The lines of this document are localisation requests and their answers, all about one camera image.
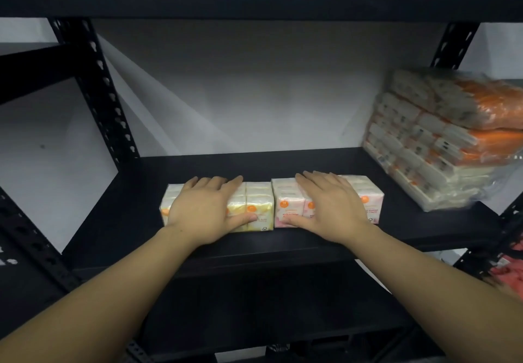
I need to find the person's right hand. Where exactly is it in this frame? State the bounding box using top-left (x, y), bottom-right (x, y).
top-left (281, 170), bottom-right (370, 247)

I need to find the person's left hand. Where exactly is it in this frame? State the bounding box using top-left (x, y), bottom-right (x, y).
top-left (166, 175), bottom-right (256, 247)

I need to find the pink tissue pack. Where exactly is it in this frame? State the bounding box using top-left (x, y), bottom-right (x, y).
top-left (271, 175), bottom-right (385, 228)

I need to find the yellow tissue pack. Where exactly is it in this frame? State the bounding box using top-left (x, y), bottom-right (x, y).
top-left (159, 181), bottom-right (275, 233)

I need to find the person's left forearm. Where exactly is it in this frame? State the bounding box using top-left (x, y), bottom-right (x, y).
top-left (0, 224), bottom-right (201, 363)

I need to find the person's right forearm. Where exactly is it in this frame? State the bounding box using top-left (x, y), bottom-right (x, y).
top-left (347, 224), bottom-right (523, 363)

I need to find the white box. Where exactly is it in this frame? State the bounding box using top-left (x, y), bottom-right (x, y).
top-left (214, 346), bottom-right (266, 363)

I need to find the pink cloth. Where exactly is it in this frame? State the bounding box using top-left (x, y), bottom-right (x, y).
top-left (490, 240), bottom-right (523, 294)

